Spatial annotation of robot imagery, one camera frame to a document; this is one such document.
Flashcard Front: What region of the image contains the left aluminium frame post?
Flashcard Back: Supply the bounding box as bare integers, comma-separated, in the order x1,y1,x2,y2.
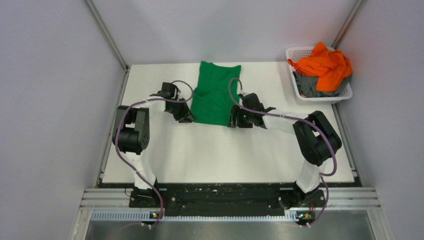
83,0,129,72

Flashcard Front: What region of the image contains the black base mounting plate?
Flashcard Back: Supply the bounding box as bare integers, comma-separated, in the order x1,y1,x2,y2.
99,182,362,218

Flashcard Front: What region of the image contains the right aluminium frame post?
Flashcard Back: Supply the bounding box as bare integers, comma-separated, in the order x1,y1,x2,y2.
331,0,367,49

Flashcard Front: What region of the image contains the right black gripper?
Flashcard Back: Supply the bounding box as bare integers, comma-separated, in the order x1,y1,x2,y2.
227,105,254,129

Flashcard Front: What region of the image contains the white slotted cable duct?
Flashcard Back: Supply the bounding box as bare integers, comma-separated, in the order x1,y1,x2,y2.
91,210,313,223

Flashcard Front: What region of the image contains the orange t-shirt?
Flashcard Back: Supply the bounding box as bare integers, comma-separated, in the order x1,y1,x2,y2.
287,42,353,92

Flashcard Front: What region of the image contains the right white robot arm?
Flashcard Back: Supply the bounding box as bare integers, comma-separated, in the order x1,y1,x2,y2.
227,93,342,209

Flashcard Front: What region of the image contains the aluminium frame post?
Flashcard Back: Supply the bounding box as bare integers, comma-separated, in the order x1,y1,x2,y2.
331,0,367,49
83,0,129,72

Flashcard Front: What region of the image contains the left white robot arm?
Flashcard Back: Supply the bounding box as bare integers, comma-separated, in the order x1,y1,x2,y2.
112,80,195,208

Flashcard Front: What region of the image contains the grey t-shirt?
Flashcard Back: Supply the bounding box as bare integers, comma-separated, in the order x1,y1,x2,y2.
292,71,352,98

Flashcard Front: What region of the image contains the green t-shirt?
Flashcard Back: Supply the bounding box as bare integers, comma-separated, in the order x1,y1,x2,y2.
190,61,242,127

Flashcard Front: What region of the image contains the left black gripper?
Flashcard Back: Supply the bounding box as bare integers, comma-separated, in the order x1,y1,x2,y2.
166,97,195,123

